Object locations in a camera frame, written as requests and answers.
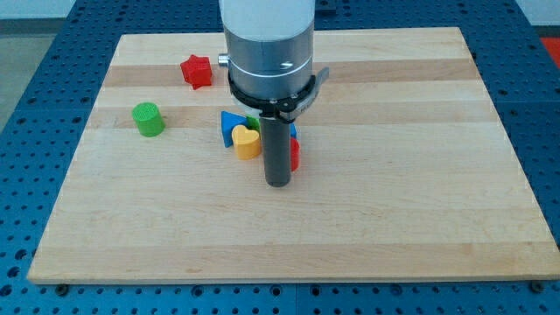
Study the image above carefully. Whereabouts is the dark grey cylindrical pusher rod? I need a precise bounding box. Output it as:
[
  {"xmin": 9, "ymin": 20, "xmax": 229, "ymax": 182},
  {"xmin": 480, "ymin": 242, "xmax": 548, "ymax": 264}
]
[{"xmin": 260, "ymin": 118, "xmax": 291, "ymax": 187}]

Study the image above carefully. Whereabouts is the red circle block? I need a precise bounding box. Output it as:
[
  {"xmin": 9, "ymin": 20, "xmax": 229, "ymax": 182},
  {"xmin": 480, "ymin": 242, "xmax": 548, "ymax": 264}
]
[{"xmin": 290, "ymin": 137, "xmax": 300, "ymax": 172}]

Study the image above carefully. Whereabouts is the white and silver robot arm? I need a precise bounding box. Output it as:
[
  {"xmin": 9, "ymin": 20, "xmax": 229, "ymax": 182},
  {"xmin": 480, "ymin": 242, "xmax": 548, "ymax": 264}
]
[{"xmin": 219, "ymin": 0, "xmax": 320, "ymax": 187}]

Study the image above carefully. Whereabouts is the yellow heart block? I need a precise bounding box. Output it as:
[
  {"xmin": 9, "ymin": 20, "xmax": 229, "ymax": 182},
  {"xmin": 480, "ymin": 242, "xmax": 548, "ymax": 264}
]
[{"xmin": 232, "ymin": 125, "xmax": 262, "ymax": 160}]

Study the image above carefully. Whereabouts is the blue block behind rod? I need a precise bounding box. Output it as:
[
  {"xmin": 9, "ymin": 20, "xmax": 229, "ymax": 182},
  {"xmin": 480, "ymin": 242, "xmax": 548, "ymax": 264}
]
[{"xmin": 290, "ymin": 123, "xmax": 298, "ymax": 139}]

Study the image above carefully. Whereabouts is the green block behind rod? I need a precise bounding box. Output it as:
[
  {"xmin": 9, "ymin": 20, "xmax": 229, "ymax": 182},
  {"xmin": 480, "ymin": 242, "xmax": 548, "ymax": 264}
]
[{"xmin": 246, "ymin": 115, "xmax": 261, "ymax": 133}]

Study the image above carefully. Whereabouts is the blue triangle block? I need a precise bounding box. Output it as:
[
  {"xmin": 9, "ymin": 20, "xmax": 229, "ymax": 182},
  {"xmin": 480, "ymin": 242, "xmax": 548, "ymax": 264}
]
[{"xmin": 220, "ymin": 111, "xmax": 248, "ymax": 148}]

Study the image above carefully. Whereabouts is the red star block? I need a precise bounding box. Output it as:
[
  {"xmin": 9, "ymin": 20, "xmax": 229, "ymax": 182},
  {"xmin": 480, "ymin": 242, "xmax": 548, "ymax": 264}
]
[{"xmin": 180, "ymin": 54, "xmax": 213, "ymax": 90}]

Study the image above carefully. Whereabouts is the green cylinder block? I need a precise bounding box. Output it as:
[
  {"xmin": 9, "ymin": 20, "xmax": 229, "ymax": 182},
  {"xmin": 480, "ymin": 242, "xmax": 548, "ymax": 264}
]
[{"xmin": 131, "ymin": 102, "xmax": 165, "ymax": 137}]

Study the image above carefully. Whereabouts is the light wooden board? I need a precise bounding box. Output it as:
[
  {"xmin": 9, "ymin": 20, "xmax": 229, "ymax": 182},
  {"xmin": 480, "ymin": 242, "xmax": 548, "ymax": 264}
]
[{"xmin": 28, "ymin": 27, "xmax": 559, "ymax": 284}]

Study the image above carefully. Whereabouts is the black clamp ring with lever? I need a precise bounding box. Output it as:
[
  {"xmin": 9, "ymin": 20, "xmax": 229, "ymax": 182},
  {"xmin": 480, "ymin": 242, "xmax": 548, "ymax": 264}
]
[{"xmin": 227, "ymin": 66, "xmax": 330, "ymax": 124}]

